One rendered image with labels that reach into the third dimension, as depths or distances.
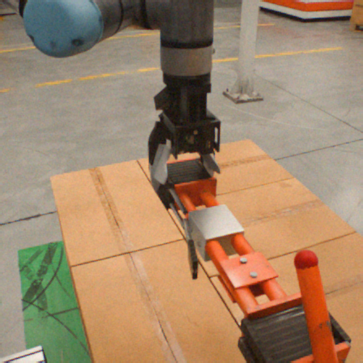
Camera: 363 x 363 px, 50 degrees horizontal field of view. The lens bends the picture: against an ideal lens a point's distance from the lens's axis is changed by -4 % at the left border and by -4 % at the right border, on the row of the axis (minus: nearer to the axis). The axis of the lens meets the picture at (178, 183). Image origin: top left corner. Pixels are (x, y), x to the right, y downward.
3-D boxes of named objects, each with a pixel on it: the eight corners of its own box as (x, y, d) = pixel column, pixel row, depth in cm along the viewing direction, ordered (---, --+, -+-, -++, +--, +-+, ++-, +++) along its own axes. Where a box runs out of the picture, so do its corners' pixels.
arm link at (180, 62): (153, 39, 58) (205, 35, 60) (155, 70, 61) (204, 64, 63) (169, 51, 52) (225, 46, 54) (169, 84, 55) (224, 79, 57)
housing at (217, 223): (244, 253, 60) (247, 229, 58) (202, 263, 58) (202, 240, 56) (224, 225, 66) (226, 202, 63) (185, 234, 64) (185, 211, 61)
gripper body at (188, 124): (173, 164, 60) (172, 85, 53) (157, 139, 67) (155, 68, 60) (220, 155, 62) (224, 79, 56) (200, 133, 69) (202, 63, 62)
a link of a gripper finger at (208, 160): (219, 196, 68) (200, 155, 63) (205, 179, 73) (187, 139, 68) (234, 187, 69) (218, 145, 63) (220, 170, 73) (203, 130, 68)
